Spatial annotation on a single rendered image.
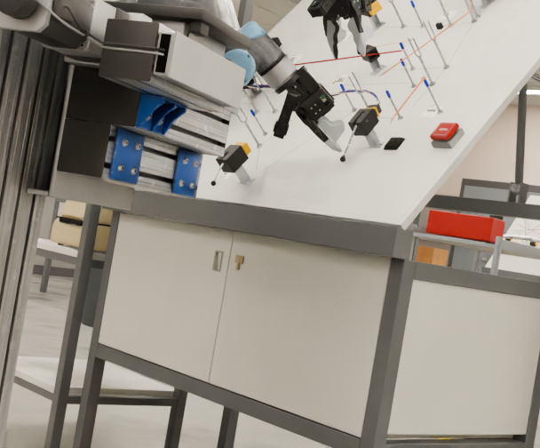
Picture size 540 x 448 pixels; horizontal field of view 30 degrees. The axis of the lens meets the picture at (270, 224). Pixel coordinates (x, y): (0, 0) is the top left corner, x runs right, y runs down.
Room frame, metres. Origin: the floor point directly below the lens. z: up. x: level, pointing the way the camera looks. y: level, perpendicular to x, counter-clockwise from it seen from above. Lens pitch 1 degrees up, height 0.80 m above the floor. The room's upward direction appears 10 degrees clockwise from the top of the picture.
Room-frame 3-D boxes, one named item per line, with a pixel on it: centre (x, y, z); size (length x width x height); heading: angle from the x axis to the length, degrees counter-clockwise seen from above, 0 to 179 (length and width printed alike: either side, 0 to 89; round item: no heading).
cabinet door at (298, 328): (2.40, -0.10, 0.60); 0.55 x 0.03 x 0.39; 41
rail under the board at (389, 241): (2.60, 0.10, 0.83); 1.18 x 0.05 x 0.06; 41
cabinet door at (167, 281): (2.82, 0.26, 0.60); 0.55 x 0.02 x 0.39; 41
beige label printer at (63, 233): (3.32, 0.52, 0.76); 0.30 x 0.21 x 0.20; 134
